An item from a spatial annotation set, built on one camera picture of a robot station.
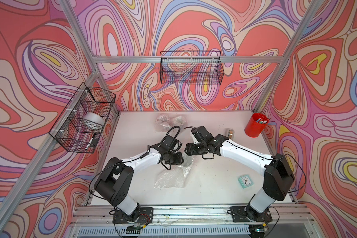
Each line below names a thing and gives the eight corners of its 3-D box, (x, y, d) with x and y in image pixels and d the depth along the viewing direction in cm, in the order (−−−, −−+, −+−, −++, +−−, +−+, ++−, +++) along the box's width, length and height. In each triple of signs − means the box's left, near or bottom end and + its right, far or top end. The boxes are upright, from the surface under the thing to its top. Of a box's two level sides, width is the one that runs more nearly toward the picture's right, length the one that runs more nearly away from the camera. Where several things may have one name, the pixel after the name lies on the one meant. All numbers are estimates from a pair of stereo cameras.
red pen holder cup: (247, 137, 106) (254, 125, 95) (242, 125, 114) (249, 112, 103) (262, 137, 106) (271, 125, 95) (257, 125, 114) (265, 112, 103)
